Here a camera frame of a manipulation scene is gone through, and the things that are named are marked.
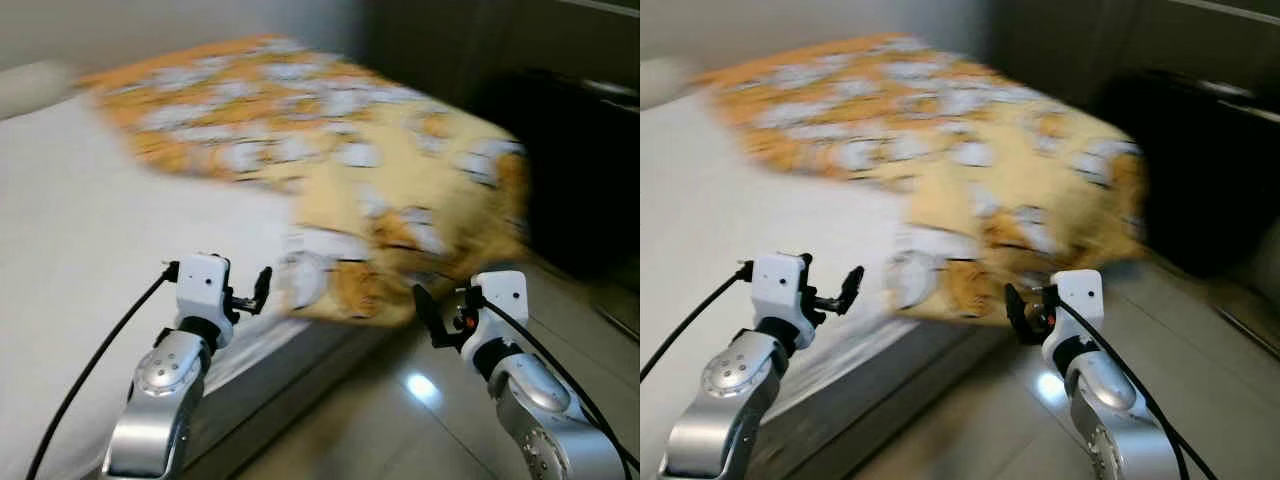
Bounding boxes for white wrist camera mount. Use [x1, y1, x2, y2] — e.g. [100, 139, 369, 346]
[1043, 268, 1105, 373]
[175, 253, 234, 347]
[750, 252, 814, 352]
[468, 270, 530, 377]

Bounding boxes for beige bolster cushion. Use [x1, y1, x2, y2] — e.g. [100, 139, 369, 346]
[640, 57, 701, 107]
[0, 60, 81, 122]

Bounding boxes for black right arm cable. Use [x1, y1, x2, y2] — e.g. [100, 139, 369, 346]
[1058, 303, 1218, 480]
[483, 298, 641, 473]

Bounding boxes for orange cartoon print blanket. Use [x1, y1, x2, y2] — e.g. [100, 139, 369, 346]
[690, 35, 1150, 330]
[75, 35, 532, 330]

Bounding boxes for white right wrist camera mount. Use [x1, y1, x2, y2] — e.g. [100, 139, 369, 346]
[1043, 268, 1105, 373]
[468, 270, 530, 377]

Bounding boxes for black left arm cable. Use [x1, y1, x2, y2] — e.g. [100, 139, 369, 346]
[640, 262, 754, 382]
[25, 263, 181, 480]

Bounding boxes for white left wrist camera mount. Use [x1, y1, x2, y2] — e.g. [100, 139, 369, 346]
[750, 252, 814, 352]
[175, 253, 234, 347]

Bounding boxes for white quilted mattress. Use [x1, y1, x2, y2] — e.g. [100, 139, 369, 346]
[0, 95, 401, 480]
[640, 95, 1011, 480]

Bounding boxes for black cabinet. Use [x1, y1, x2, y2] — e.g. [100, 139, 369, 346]
[1095, 68, 1280, 282]
[470, 68, 641, 282]

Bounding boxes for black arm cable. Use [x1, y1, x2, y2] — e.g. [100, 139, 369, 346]
[1058, 303, 1218, 480]
[25, 263, 181, 480]
[640, 262, 754, 382]
[483, 298, 641, 473]

